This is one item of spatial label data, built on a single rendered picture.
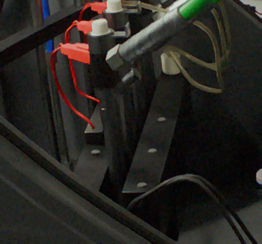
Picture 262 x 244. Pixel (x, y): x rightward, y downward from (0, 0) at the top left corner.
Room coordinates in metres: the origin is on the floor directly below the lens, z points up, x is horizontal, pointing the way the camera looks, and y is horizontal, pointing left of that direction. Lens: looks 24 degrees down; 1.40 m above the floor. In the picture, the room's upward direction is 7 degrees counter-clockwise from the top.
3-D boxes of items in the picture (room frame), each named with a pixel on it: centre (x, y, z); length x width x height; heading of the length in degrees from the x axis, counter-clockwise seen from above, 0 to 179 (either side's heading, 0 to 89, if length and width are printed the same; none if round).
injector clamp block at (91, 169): (0.91, 0.00, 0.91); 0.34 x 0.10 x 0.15; 168
